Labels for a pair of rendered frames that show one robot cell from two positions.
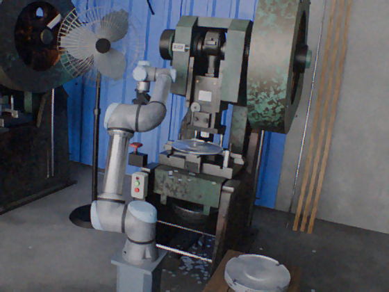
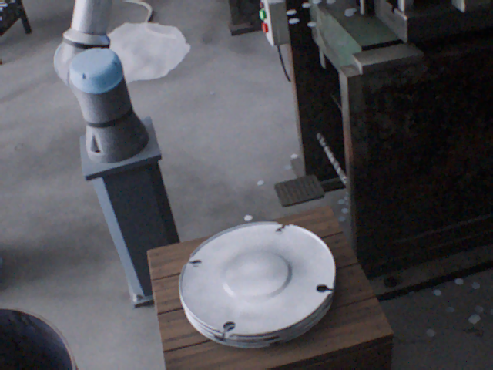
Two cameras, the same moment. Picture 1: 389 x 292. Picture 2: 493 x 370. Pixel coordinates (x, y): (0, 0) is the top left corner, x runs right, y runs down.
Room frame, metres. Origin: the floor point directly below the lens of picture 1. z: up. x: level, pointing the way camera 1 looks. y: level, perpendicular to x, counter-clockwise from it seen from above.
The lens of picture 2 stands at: (1.03, -1.10, 1.22)
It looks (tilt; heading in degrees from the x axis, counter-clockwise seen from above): 37 degrees down; 65
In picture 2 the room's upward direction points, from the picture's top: 10 degrees counter-clockwise
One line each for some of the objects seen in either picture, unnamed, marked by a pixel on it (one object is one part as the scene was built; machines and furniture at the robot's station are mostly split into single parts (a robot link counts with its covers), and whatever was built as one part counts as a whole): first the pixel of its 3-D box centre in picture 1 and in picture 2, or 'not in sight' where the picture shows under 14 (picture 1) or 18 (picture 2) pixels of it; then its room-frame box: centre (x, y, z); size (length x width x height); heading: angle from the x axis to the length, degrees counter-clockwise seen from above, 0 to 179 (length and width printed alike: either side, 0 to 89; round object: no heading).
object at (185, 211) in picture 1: (197, 208); not in sight; (2.09, -0.06, 0.36); 0.34 x 0.34 x 0.10
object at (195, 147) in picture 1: (196, 146); not in sight; (1.97, -0.02, 0.78); 0.29 x 0.29 x 0.01
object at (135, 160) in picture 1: (137, 167); not in sight; (1.98, 0.31, 0.62); 0.10 x 0.06 x 0.20; 70
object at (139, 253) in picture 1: (140, 245); (112, 126); (1.33, 0.18, 0.50); 0.15 x 0.15 x 0.10
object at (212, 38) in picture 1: (213, 58); not in sight; (2.09, -0.06, 1.27); 0.21 x 0.12 x 0.34; 160
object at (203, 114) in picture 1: (207, 100); not in sight; (2.05, -0.05, 1.04); 0.17 x 0.15 x 0.30; 160
